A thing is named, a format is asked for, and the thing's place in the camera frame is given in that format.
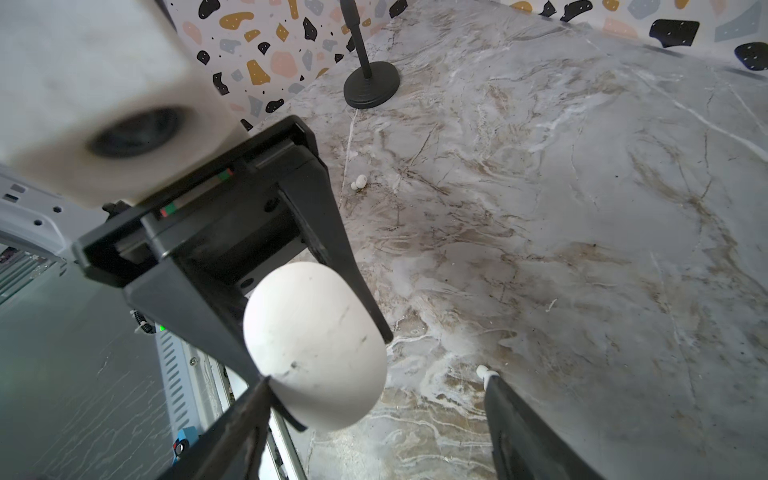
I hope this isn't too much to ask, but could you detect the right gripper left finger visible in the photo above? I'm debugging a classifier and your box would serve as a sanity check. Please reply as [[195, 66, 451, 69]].
[[160, 376, 273, 480]]

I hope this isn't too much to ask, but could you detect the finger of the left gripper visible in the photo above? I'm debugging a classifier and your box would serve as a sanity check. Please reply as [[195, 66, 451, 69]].
[[122, 257, 308, 433], [278, 158, 393, 344]]

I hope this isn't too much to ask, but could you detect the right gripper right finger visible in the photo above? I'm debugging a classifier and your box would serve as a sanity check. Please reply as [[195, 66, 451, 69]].
[[484, 374, 602, 480]]

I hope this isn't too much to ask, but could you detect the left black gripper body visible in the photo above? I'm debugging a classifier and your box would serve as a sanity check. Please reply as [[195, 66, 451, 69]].
[[73, 115, 318, 288]]

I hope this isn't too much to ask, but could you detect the white charging case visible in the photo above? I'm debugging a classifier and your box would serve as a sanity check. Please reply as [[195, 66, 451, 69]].
[[243, 262, 387, 431]]

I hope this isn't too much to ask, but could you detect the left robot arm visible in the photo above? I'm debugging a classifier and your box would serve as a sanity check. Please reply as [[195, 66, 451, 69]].
[[1, 116, 393, 430]]

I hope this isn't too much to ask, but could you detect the black microphone stand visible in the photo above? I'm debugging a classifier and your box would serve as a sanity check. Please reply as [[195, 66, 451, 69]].
[[340, 0, 400, 110]]

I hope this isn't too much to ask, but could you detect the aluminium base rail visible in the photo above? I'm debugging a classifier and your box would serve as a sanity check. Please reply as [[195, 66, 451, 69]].
[[154, 326, 306, 479]]

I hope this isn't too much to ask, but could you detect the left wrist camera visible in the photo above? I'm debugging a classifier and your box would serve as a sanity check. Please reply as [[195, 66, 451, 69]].
[[1, 1, 247, 207]]

